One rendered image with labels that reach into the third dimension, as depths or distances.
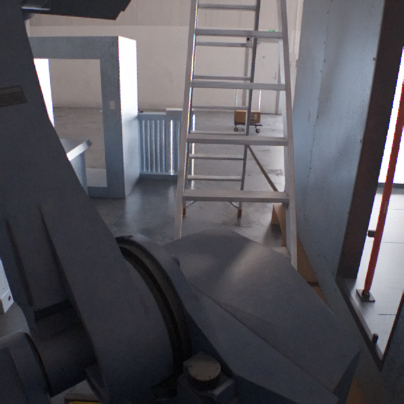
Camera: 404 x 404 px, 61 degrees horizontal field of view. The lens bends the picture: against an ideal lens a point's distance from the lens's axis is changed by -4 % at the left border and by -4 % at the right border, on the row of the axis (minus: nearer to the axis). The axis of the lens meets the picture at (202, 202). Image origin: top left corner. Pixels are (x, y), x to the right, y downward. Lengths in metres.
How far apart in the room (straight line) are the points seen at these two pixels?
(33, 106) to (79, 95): 11.38
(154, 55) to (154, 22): 0.94
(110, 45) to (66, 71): 8.69
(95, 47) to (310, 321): 3.20
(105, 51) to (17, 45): 2.82
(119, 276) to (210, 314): 0.18
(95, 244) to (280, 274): 0.41
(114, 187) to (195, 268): 3.02
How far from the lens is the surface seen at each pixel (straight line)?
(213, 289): 0.72
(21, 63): 0.74
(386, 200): 1.57
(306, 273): 2.27
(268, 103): 11.30
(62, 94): 12.30
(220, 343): 0.65
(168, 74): 11.30
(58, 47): 3.72
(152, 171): 4.43
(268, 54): 11.25
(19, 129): 0.68
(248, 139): 1.44
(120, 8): 1.12
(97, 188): 3.81
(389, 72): 1.64
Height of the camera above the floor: 1.32
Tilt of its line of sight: 21 degrees down
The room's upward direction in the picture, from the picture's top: 2 degrees clockwise
